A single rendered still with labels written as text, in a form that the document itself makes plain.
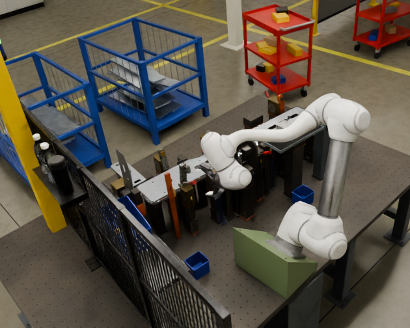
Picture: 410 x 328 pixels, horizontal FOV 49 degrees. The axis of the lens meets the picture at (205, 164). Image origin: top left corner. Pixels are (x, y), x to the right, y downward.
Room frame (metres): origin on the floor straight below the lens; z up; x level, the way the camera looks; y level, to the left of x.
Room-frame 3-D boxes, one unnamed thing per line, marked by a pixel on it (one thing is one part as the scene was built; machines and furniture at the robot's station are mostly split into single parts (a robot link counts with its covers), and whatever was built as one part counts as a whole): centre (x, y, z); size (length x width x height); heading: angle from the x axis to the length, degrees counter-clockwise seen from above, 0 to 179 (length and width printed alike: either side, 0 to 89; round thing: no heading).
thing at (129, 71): (4.76, 0.57, 0.47); 1.20 x 0.80 x 0.95; 39
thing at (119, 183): (2.08, 0.51, 0.88); 0.08 x 0.08 x 0.36; 33
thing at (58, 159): (1.59, 0.63, 1.52); 0.07 x 0.07 x 0.18
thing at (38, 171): (1.69, 0.68, 1.46); 0.36 x 0.15 x 0.18; 33
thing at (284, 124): (2.42, -0.55, 0.90); 0.13 x 0.08 x 0.41; 33
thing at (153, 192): (2.40, -0.19, 1.00); 1.38 x 0.22 x 0.02; 123
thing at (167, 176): (1.94, 0.21, 0.95); 0.03 x 0.01 x 0.50; 123
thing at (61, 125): (3.99, 1.62, 0.47); 1.20 x 0.80 x 0.95; 37
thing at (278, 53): (4.93, -1.00, 0.49); 0.81 x 0.46 x 0.98; 22
